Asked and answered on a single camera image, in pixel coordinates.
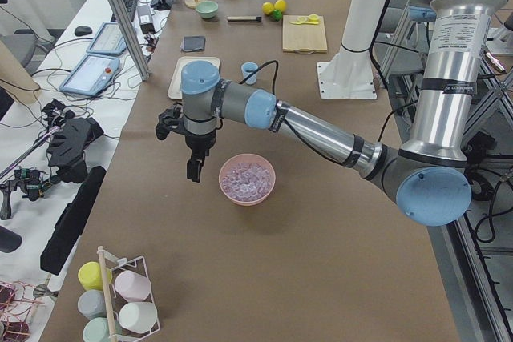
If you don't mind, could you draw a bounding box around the white wire cup rack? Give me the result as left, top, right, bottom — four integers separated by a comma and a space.
97, 246, 161, 341

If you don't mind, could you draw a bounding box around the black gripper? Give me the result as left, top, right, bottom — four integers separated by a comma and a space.
156, 103, 216, 183

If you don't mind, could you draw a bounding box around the pink bowl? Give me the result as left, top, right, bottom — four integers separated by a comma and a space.
218, 154, 276, 206

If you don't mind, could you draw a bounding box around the green cup in rack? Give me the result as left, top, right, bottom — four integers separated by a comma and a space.
82, 317, 111, 342

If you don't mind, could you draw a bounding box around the light blue plastic cup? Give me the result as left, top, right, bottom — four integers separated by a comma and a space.
241, 62, 259, 85

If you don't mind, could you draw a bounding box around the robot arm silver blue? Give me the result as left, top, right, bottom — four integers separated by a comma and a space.
156, 0, 507, 227

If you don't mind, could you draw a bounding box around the cream rabbit tray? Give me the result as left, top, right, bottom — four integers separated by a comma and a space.
168, 56, 220, 100

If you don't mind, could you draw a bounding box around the teach pendant near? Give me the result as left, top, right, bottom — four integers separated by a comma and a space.
59, 54, 120, 96

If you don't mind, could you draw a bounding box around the grey cup in rack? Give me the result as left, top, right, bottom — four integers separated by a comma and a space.
77, 289, 107, 320

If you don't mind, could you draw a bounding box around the clear ice cubes pile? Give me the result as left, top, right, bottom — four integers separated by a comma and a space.
221, 163, 273, 202

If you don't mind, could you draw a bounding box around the yellow plastic knife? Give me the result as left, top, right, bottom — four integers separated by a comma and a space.
288, 20, 320, 25

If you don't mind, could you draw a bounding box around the teach pendant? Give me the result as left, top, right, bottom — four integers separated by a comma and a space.
87, 22, 127, 56
59, 54, 120, 96

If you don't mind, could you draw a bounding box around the black device on desk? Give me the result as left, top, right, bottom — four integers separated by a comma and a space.
47, 117, 103, 183

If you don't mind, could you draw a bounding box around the grey folded cloth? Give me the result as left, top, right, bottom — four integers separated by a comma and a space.
180, 35, 206, 52

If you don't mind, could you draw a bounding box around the white cup in rack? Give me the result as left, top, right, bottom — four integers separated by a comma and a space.
118, 302, 158, 334

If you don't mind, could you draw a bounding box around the yellow cup in rack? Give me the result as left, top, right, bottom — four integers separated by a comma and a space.
77, 261, 103, 290

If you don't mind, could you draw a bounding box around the pink cup in rack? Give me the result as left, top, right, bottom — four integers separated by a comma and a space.
114, 271, 151, 302

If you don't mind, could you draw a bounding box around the green lime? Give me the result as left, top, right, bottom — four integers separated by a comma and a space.
270, 9, 283, 22

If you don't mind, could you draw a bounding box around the black computer mouse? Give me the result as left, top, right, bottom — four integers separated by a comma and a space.
74, 26, 92, 37

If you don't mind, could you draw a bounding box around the teach pendant far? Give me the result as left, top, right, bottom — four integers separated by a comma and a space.
87, 22, 127, 56

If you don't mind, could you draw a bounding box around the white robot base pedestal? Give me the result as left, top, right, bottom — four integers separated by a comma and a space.
317, 0, 386, 100

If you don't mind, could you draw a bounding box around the wooden cutting board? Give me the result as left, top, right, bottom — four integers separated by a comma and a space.
282, 14, 328, 54

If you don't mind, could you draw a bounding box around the mint green bowl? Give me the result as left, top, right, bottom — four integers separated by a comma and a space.
195, 0, 219, 20

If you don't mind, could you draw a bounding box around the yellow lemon near muddler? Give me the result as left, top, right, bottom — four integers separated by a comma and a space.
261, 2, 274, 15

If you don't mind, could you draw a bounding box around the black long speaker bar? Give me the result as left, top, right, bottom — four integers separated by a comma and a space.
40, 166, 106, 276

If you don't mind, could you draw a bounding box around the yellow lemon outer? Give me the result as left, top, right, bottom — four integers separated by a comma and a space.
274, 0, 288, 13

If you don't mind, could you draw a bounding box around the aluminium frame post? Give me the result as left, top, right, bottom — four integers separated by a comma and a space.
107, 0, 150, 81

